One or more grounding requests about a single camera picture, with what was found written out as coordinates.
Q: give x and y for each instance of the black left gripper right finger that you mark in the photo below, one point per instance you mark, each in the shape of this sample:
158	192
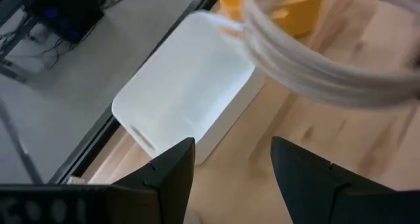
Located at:
315	191

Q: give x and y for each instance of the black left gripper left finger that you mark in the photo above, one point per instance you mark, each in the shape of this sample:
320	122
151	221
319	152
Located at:
170	184

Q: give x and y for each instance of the white plastic bin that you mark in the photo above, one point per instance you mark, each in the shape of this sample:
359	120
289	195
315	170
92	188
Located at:
183	86

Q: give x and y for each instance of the grey metal stand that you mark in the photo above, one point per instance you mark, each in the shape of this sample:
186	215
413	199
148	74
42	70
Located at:
13	66

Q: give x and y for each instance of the black box with blue lights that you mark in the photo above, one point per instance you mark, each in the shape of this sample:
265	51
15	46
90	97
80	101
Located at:
65	13

